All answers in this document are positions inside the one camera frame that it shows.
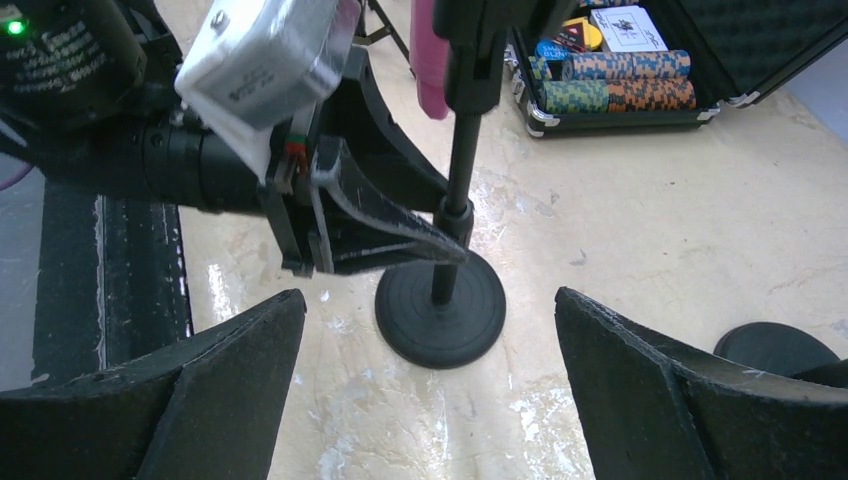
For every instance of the black tripod shock mount stand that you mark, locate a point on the black tripod shock mount stand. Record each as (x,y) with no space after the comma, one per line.
(364,37)

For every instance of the white playing card box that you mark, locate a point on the white playing card box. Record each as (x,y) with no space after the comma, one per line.
(627,29)

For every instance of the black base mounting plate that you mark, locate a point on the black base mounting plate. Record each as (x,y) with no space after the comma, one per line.
(112,283)

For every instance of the black round base mic stand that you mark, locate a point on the black round base mic stand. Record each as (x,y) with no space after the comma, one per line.
(782,350)

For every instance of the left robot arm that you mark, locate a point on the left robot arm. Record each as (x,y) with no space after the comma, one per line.
(88,97)

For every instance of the black poker chip case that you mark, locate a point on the black poker chip case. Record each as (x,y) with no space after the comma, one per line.
(721,53)

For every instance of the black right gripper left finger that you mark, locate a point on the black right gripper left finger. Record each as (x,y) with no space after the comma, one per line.
(207,407)

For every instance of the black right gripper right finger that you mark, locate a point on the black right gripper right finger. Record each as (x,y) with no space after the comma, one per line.
(653,407)

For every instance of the pink microphone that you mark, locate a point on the pink microphone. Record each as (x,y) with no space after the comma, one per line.
(428,59)

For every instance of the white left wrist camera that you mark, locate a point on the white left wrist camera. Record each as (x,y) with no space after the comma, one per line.
(255,64)

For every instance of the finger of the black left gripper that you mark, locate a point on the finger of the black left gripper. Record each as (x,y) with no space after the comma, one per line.
(359,229)
(384,153)

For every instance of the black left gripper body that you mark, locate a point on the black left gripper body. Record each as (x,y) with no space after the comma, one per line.
(300,195)

